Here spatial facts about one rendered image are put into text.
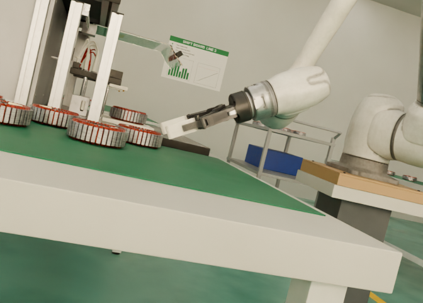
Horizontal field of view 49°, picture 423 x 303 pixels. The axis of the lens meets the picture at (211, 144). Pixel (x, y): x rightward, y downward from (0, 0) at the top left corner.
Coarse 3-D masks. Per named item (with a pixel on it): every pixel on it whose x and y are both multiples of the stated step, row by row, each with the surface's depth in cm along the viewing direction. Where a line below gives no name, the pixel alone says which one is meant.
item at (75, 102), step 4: (72, 96) 133; (76, 96) 133; (80, 96) 133; (72, 100) 133; (76, 100) 133; (80, 100) 134; (84, 100) 134; (88, 100) 134; (72, 104) 133; (76, 104) 133; (80, 104) 134; (88, 104) 134; (72, 108) 133; (76, 108) 134; (84, 108) 134; (76, 112) 134; (80, 112) 134; (84, 112) 134; (84, 116) 134
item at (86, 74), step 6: (72, 72) 132; (78, 72) 133; (84, 72) 133; (90, 72) 134; (96, 72) 135; (114, 72) 136; (120, 72) 136; (84, 78) 134; (90, 78) 138; (114, 78) 135; (120, 78) 136; (84, 84) 134; (114, 84) 136; (120, 84) 136; (84, 90) 139; (126, 90) 137
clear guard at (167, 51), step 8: (96, 24) 154; (96, 32) 172; (104, 32) 167; (120, 32) 157; (120, 40) 179; (128, 40) 173; (136, 40) 168; (144, 40) 163; (152, 40) 159; (152, 48) 178; (160, 48) 173; (168, 48) 165; (168, 56) 174; (176, 56) 162; (168, 64) 184; (176, 64) 169
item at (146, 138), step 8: (128, 128) 105; (136, 128) 112; (128, 136) 104; (136, 136) 104; (144, 136) 104; (152, 136) 105; (160, 136) 107; (144, 144) 105; (152, 144) 106; (160, 144) 108
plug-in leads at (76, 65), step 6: (84, 42) 134; (90, 42) 134; (84, 48) 134; (96, 48) 134; (96, 54) 134; (84, 60) 135; (96, 60) 134; (72, 66) 133; (78, 66) 133; (84, 66) 135; (96, 66) 137
